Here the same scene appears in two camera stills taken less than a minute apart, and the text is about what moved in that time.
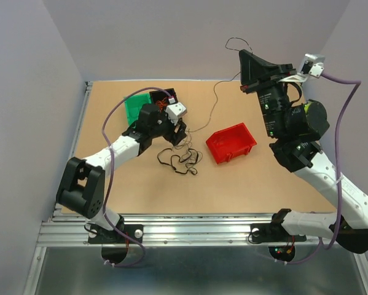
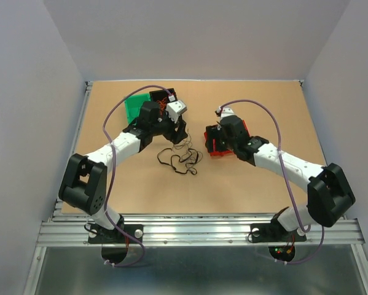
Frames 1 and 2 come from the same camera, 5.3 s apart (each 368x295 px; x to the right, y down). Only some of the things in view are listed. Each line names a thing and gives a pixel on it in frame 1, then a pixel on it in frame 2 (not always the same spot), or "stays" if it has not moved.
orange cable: x=162 y=104 stays
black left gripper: x=173 y=137 stays
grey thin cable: x=193 y=155 stays
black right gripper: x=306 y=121 -> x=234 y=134
